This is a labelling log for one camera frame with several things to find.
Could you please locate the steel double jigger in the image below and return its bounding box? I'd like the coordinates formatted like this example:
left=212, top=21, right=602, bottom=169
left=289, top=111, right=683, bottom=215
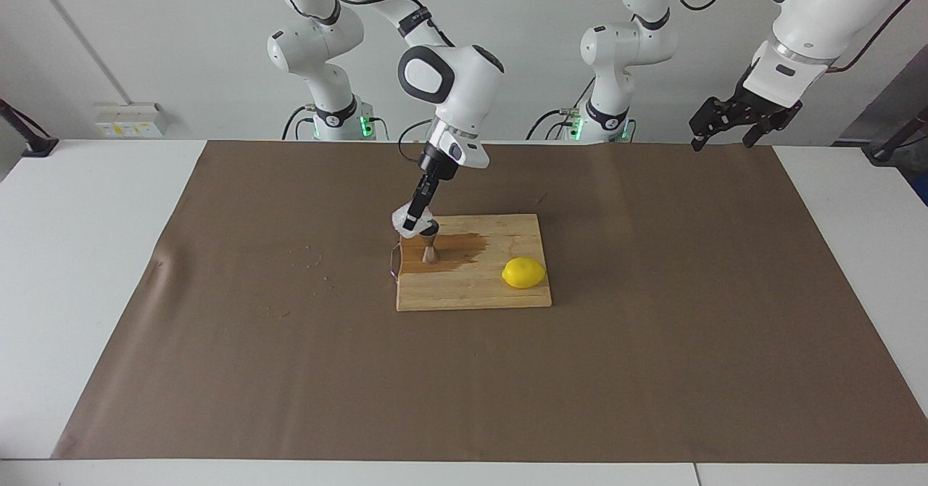
left=419, top=223, right=441, bottom=265

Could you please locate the black clamp stand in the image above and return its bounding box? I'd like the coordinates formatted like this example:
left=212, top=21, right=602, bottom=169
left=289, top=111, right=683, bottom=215
left=863, top=107, right=928, bottom=165
left=0, top=98, right=59, bottom=158

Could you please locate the wooden cutting board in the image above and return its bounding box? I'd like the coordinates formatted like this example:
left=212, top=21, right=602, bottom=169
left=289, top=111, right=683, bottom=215
left=389, top=214, right=552, bottom=313

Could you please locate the black right base cable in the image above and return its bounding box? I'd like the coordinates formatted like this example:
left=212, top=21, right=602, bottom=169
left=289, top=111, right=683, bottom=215
left=281, top=105, right=316, bottom=141

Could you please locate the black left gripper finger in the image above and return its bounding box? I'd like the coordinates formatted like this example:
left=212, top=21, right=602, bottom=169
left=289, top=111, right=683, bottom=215
left=742, top=103, right=803, bottom=148
left=689, top=98, right=739, bottom=152

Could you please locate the yellow lemon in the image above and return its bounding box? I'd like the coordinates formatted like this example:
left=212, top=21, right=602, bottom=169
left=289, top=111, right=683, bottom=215
left=502, top=257, right=547, bottom=289

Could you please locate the brown paper mat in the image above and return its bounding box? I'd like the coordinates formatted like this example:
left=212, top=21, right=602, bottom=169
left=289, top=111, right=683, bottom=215
left=51, top=140, right=928, bottom=465

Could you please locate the dark grey panel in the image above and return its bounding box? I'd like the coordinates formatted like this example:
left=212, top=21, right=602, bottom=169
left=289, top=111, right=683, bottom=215
left=845, top=42, right=928, bottom=146

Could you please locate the white wall socket box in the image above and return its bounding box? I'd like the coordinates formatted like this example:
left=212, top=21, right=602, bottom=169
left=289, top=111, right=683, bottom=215
left=94, top=102, right=169, bottom=139

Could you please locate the clear textured cup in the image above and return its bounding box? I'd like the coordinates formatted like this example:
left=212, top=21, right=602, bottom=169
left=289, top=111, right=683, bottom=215
left=391, top=207, right=439, bottom=240

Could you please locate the black base cable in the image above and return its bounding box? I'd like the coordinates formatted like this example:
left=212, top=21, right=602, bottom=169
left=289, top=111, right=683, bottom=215
left=281, top=105, right=316, bottom=141
left=527, top=107, right=583, bottom=141

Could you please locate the black left base cable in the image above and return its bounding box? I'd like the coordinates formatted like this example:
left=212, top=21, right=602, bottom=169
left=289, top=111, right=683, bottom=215
left=527, top=107, right=583, bottom=141

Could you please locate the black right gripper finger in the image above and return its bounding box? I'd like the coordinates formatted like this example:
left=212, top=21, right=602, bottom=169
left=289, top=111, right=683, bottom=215
left=405, top=178, right=442, bottom=233

